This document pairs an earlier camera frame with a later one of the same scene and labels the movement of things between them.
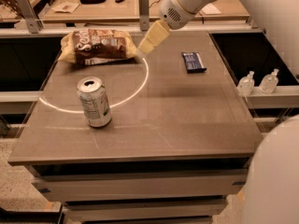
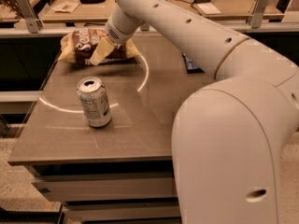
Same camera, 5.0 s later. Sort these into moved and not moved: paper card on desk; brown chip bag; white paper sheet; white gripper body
Moved: white gripper body
Not moved: white paper sheet; paper card on desk; brown chip bag
